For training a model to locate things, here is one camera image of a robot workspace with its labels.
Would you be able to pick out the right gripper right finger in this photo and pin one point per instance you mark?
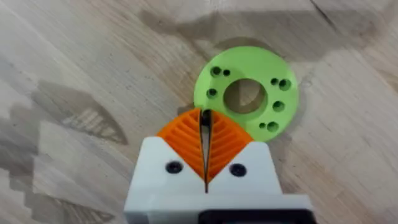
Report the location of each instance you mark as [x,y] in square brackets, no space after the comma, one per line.
[242,155]

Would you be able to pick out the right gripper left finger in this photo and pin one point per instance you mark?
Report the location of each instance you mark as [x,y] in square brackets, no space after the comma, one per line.
[168,155]

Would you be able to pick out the green disc with holes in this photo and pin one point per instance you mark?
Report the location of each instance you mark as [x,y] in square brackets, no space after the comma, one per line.
[248,65]

